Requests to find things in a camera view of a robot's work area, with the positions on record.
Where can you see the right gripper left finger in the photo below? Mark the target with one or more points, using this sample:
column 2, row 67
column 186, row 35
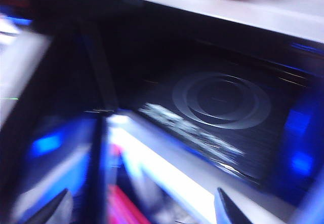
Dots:
column 50, row 212

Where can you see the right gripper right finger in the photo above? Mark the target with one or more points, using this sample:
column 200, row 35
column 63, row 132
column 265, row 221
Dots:
column 231, row 211

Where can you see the white table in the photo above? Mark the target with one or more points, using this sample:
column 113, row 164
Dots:
column 177, row 173

